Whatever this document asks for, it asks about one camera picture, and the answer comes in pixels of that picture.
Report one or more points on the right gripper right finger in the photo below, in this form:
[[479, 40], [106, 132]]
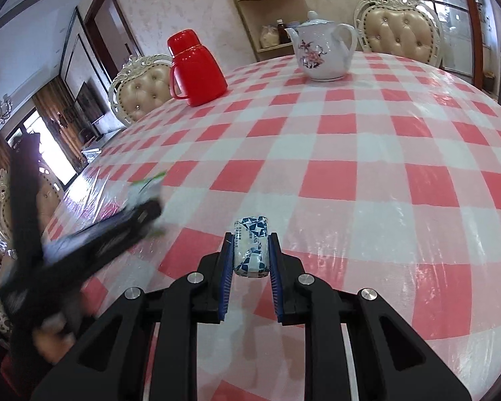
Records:
[[356, 343]]

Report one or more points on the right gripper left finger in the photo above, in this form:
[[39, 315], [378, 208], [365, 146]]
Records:
[[144, 346]]

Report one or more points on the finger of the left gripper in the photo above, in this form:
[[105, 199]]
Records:
[[91, 248]]

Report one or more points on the blue white candy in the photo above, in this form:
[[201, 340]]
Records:
[[251, 247]]

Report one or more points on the green white candy packet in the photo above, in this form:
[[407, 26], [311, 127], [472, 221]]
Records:
[[146, 190]]

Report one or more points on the person left hand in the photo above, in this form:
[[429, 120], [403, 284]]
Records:
[[52, 340]]

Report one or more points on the cream tufted chair left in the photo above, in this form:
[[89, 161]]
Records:
[[13, 211]]

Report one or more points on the cream tufted chair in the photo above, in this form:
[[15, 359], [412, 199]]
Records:
[[141, 86], [13, 211], [404, 28]]

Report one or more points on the cream tufted chair back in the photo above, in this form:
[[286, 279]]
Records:
[[141, 86]]

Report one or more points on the red thermos jug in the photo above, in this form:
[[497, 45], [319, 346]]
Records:
[[195, 76]]

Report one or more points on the red white checkered tablecloth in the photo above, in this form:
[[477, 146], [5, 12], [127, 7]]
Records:
[[388, 179]]

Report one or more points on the wooden corner shelf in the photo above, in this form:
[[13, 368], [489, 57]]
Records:
[[257, 15]]

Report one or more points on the white floral teapot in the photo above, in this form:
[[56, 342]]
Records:
[[324, 49]]

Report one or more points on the cream tufted chair right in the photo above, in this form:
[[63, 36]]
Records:
[[404, 28]]

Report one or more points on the wall television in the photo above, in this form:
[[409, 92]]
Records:
[[89, 104]]

